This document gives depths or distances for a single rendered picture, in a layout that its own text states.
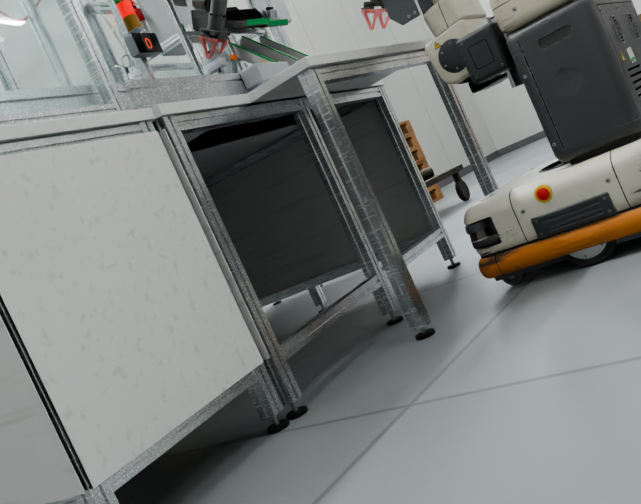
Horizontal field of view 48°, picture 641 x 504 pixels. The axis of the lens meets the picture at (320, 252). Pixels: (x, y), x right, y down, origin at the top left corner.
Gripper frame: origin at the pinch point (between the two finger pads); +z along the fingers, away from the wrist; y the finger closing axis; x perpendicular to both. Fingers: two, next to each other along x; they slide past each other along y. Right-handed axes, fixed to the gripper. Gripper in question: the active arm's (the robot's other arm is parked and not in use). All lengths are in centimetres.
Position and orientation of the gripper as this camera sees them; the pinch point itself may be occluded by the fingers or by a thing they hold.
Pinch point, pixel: (212, 56)
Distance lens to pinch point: 266.6
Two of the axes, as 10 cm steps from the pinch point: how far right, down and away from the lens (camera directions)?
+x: 8.8, 3.1, -3.6
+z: -1.8, 9.2, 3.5
